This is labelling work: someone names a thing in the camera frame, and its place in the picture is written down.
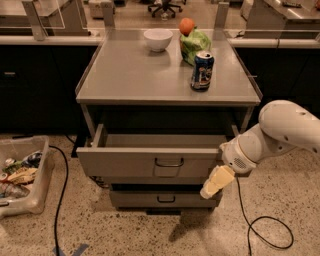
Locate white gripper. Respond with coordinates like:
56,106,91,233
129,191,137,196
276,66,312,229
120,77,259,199
200,135,257,199

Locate grey top drawer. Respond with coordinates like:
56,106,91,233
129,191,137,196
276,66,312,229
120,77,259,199
77,125,227,183

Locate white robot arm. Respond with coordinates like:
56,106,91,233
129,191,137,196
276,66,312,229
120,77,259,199
200,100,320,199

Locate grey metal drawer cabinet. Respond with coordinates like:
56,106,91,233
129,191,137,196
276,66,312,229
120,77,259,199
74,27,263,216

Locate grey bottom drawer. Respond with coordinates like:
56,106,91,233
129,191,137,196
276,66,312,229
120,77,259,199
109,191,222,208

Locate blue soda can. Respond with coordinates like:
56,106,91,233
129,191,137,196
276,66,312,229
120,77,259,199
191,51,214,91

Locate green chip bag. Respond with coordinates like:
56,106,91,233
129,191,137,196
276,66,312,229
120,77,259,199
180,29,211,66

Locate white ceramic bowl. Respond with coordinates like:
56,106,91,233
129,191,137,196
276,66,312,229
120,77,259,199
143,28,173,52

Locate orange fruit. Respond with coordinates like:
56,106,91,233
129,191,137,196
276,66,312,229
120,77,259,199
179,18,195,36

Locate black office chair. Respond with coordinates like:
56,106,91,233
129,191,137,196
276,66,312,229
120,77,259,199
147,0,183,18

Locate clear plastic bin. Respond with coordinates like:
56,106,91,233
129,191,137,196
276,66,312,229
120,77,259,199
0,136,54,219

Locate crumpled snack packages in bin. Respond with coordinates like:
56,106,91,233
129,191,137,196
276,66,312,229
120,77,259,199
0,151,42,198

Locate black cable right floor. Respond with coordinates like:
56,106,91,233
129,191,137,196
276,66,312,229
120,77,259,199
235,177,295,256

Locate black cable floor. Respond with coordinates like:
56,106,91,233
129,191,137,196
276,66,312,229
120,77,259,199
48,145,70,256
235,177,295,256

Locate black cable left floor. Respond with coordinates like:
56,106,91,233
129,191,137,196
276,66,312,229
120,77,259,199
48,145,70,256

